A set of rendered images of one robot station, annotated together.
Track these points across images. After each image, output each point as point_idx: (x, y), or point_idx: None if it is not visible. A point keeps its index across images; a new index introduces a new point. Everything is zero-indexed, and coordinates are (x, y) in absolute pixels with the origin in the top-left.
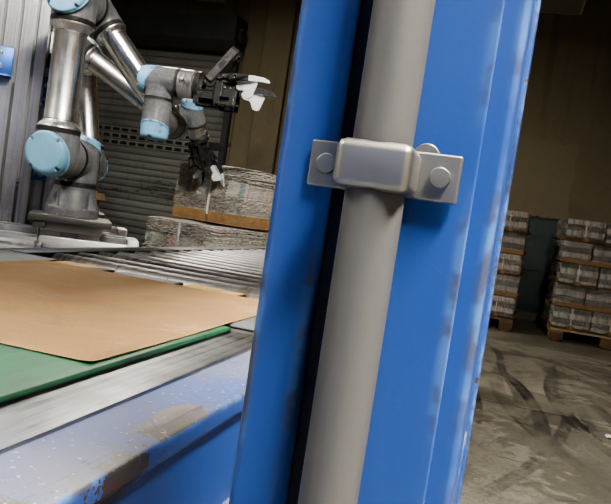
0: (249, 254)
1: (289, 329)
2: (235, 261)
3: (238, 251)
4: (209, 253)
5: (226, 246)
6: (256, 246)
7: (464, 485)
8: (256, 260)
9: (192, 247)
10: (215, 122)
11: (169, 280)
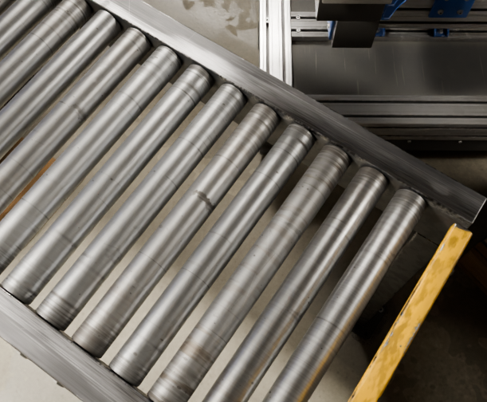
0: (135, 77)
1: None
2: None
3: (186, 72)
4: (56, 10)
5: (251, 65)
6: (378, 142)
7: None
8: (44, 68)
9: (125, 0)
10: None
11: None
